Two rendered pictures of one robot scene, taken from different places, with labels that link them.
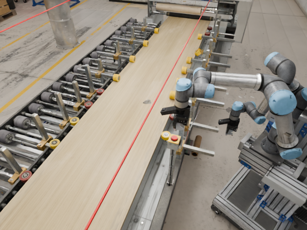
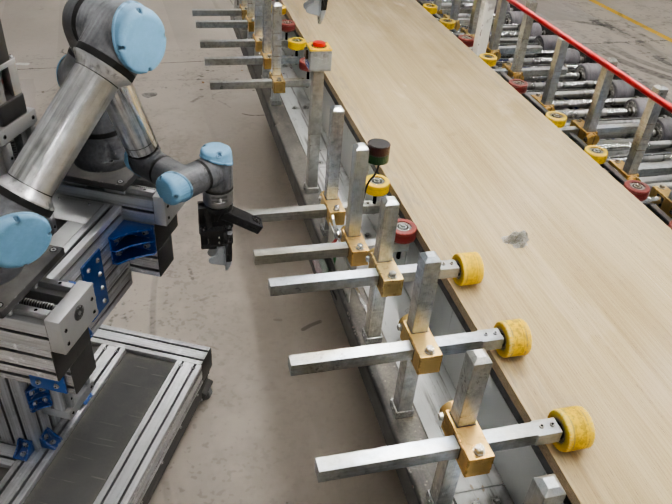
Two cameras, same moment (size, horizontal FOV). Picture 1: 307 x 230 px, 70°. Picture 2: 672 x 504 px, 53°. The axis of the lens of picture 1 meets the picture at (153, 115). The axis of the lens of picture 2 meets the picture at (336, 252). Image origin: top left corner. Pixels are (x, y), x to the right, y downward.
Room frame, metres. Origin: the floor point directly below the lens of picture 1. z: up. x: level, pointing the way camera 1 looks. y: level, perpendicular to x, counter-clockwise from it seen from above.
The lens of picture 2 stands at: (2.64, -1.23, 1.93)
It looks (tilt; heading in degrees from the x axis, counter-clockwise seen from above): 36 degrees down; 144
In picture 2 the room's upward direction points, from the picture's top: 5 degrees clockwise
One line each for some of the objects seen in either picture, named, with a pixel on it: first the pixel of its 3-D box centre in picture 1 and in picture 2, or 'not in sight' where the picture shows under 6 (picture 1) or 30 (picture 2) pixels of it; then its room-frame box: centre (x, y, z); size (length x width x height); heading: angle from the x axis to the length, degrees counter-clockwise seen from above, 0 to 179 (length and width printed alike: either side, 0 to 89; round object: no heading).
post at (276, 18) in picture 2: not in sight; (276, 60); (0.23, 0.11, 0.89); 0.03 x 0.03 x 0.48; 71
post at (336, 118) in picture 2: (180, 142); (332, 179); (1.18, -0.22, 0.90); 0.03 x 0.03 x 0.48; 71
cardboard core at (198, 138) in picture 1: (196, 145); not in sight; (1.86, -0.56, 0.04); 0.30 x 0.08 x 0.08; 161
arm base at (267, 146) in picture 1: (274, 142); (101, 141); (1.01, -0.84, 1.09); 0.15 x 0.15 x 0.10
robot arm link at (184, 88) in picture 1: (183, 89); not in sight; (0.93, -0.16, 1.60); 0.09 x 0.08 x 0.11; 86
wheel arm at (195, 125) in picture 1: (194, 125); (332, 250); (1.43, -0.37, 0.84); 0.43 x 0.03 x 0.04; 71
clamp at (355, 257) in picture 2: (186, 124); (354, 244); (1.43, -0.30, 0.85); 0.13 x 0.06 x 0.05; 161
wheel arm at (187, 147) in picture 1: (187, 147); (312, 212); (1.19, -0.29, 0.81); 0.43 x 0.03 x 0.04; 71
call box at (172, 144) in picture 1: (173, 142); (318, 57); (0.93, -0.13, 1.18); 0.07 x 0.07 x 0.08; 71
